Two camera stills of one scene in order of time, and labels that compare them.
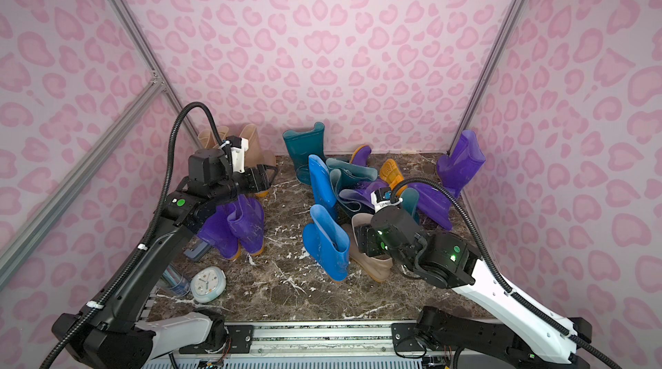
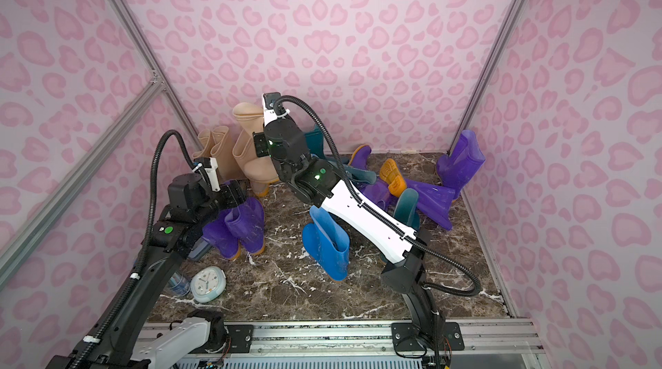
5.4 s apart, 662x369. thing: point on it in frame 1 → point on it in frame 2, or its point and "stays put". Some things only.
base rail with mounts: [322, 339] stays put
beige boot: [259, 153] stays put
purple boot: [246, 221] stays put
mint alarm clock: [208, 284] stays put
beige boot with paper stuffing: [377, 267] → [250, 116]
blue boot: [327, 244] stays put
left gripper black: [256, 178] → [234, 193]
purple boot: [221, 229] stays put
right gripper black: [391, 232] → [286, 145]
